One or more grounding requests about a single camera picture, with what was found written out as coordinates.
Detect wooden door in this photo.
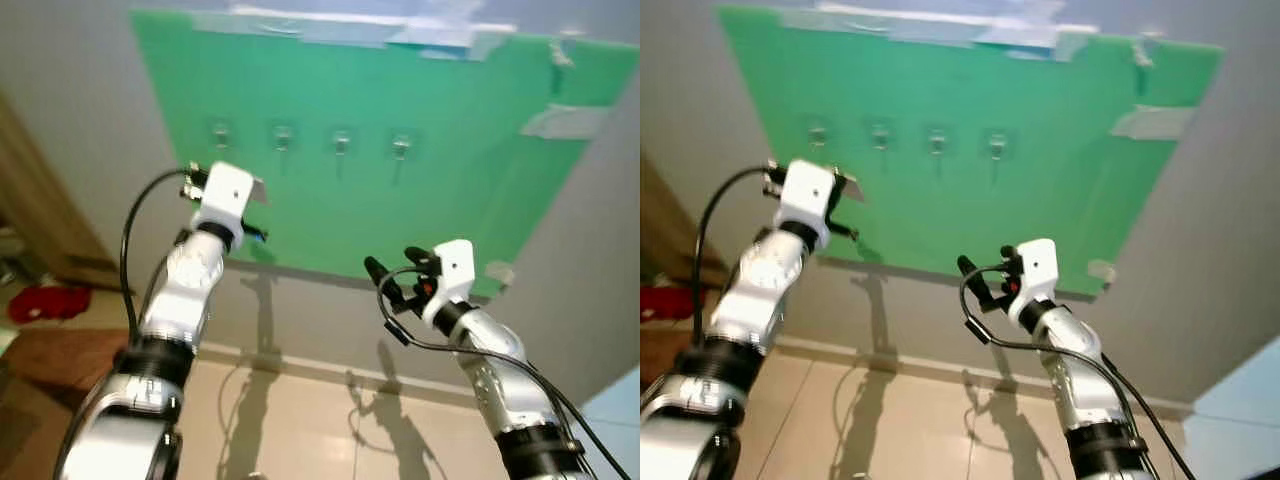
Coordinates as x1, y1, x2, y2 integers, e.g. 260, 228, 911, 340
0, 93, 123, 293
640, 150, 693, 286

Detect red cloth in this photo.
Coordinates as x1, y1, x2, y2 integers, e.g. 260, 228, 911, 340
640, 284, 693, 321
7, 284, 94, 325

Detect wide grey tape patch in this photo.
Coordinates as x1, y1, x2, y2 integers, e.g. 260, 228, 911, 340
1109, 104, 1197, 142
519, 102, 610, 140

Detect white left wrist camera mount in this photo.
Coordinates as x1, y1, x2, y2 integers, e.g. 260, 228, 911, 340
189, 161, 267, 237
777, 157, 852, 234

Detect green wall board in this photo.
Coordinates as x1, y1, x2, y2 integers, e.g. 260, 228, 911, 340
129, 8, 641, 299
716, 5, 1226, 301

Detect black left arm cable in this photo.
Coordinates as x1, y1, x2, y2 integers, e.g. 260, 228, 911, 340
119, 164, 207, 349
691, 160, 793, 349

